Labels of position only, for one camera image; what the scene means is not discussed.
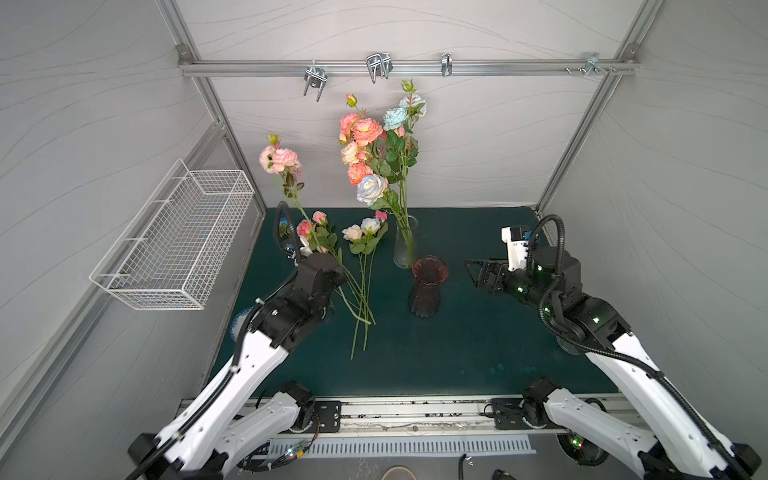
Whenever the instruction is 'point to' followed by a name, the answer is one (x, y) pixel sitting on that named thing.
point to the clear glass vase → (403, 256)
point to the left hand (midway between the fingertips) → (327, 260)
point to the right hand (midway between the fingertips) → (479, 260)
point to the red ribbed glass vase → (424, 295)
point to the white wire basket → (168, 254)
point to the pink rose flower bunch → (323, 238)
